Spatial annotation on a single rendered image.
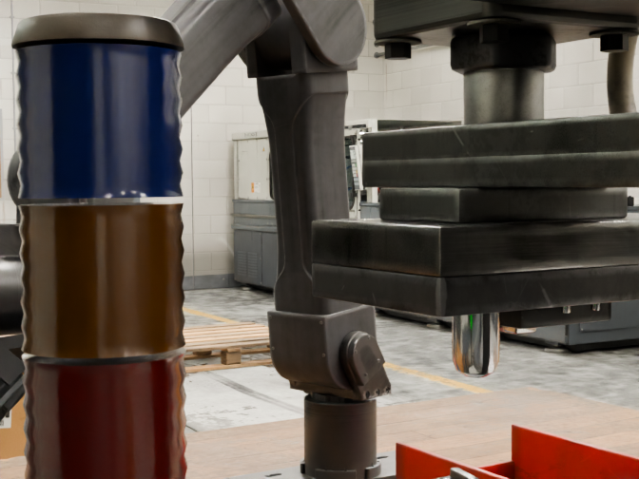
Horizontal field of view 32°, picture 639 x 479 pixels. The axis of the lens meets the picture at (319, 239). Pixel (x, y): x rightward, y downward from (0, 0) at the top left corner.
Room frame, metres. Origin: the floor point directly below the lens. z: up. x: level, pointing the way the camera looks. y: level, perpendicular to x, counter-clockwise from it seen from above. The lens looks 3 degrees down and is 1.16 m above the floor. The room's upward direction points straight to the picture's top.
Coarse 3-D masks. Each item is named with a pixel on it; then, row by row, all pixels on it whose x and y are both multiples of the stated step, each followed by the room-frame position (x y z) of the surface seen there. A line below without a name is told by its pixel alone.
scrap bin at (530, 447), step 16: (512, 432) 0.90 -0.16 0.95; (528, 432) 0.88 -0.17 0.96; (544, 432) 0.86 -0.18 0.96; (400, 448) 0.83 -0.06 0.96; (416, 448) 0.82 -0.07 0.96; (512, 448) 0.90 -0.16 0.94; (528, 448) 0.88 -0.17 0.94; (544, 448) 0.86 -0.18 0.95; (560, 448) 0.85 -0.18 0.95; (576, 448) 0.83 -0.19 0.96; (592, 448) 0.82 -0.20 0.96; (400, 464) 0.83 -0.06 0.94; (416, 464) 0.81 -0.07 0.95; (432, 464) 0.80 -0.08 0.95; (448, 464) 0.78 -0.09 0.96; (464, 464) 0.77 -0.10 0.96; (496, 464) 0.88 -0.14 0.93; (512, 464) 0.89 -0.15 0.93; (528, 464) 0.88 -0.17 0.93; (544, 464) 0.86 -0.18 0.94; (560, 464) 0.85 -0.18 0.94; (576, 464) 0.83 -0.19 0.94; (592, 464) 0.82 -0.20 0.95; (608, 464) 0.81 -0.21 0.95; (624, 464) 0.79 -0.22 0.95
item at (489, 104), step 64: (512, 64) 0.49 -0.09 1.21; (448, 128) 0.49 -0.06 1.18; (512, 128) 0.45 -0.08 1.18; (576, 128) 0.42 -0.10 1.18; (384, 192) 0.51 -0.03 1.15; (448, 192) 0.47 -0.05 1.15; (512, 192) 0.48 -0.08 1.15; (576, 192) 0.50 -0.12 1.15; (320, 256) 0.51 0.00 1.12; (384, 256) 0.47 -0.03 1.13; (448, 256) 0.44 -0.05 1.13; (512, 256) 0.45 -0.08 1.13; (576, 256) 0.47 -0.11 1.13; (512, 320) 0.49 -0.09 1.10; (576, 320) 0.50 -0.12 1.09
